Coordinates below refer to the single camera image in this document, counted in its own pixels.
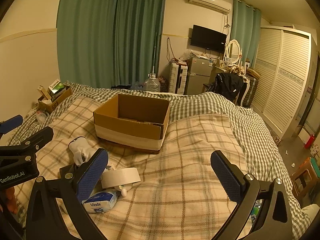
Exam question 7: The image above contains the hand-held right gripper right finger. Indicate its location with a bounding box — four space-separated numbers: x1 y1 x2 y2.
210 150 294 240

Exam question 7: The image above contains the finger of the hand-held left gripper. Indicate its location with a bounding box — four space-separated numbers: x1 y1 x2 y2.
0 127 54 157
0 115 24 140

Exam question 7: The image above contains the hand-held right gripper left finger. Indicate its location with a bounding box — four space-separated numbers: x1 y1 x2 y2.
25 148 109 240

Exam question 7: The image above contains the blue white tissue pack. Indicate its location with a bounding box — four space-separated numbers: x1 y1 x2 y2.
82 189 119 213

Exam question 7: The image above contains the white tape roll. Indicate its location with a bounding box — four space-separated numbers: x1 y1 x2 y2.
101 167 142 189

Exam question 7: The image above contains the white sock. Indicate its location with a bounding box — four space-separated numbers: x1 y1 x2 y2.
69 137 99 167

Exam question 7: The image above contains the small white plastic item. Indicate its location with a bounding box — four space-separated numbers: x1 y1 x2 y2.
117 184 133 197

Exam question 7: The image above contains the person's left hand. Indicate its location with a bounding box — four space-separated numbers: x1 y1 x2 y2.
5 187 18 214

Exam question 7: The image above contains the small clear bottle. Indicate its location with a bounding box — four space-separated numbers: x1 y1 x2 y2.
35 111 48 123

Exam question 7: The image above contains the small cardboard box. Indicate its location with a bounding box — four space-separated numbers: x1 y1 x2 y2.
37 85 73 114

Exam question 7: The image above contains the green white carton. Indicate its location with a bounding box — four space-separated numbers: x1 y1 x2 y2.
47 79 66 95

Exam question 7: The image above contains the wooden stool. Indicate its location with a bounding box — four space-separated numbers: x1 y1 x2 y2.
291 157 320 198

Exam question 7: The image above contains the green checked duvet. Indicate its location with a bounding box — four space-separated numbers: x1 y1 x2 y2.
7 81 304 239

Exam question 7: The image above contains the brown suitcase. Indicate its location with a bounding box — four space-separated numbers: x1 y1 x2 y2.
241 76 258 108

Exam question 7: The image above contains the red fire extinguisher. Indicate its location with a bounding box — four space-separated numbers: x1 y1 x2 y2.
304 134 315 149

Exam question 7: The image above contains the dark chair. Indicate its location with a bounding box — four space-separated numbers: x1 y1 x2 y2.
202 81 218 95

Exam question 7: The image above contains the black jacket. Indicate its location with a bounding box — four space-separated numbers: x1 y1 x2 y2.
214 72 244 100

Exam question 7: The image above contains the small silver fridge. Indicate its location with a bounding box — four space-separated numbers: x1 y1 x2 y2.
184 56 217 95

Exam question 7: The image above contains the blond wig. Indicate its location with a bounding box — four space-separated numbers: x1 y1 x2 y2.
226 64 247 77

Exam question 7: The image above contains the large clear water bottle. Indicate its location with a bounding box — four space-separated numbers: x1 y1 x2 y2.
144 74 161 93

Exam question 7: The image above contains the white ribbed suitcase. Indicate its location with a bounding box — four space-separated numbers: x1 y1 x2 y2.
168 62 188 94

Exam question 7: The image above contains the dark patterned bag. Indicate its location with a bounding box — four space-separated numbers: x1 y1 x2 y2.
158 76 169 93

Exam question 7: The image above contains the white louvered wardrobe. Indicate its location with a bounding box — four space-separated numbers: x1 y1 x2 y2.
250 25 314 140

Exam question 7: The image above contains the wide green curtain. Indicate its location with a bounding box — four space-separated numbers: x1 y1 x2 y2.
57 0 120 88

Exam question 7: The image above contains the oval white vanity mirror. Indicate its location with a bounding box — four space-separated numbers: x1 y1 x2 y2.
225 39 243 64

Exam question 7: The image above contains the clear plastic bag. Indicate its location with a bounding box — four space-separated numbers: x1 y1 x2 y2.
179 50 194 62

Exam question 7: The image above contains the white pole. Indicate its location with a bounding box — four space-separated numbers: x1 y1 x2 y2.
151 32 158 78

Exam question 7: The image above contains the narrow green curtain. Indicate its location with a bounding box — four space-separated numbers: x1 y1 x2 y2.
229 0 262 68

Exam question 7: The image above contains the white air conditioner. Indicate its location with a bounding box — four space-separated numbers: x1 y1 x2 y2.
187 0 233 15

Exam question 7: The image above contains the black wall television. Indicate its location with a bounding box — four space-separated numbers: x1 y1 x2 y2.
190 24 227 54

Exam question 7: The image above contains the hanging wall cable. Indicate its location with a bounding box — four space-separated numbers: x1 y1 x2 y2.
166 37 175 60

